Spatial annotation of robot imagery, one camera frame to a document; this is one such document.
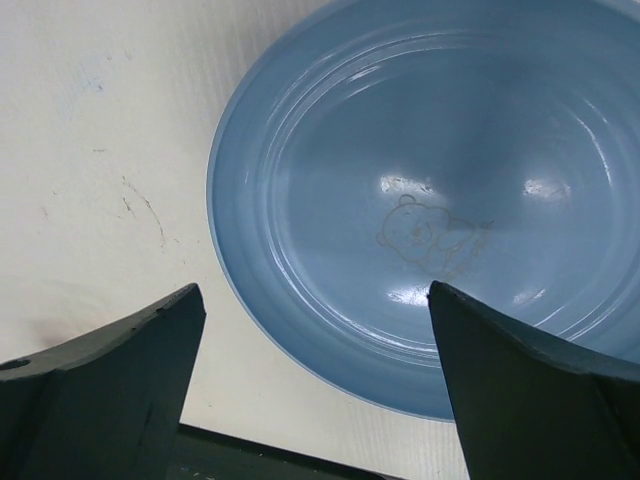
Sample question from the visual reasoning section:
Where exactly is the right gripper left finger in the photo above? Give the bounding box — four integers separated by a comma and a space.
1, 283, 206, 479

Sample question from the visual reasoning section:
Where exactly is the blue plastic plate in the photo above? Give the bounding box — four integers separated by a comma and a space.
207, 1, 639, 419

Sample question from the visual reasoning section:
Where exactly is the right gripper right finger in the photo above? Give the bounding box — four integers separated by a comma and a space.
428, 281, 639, 479

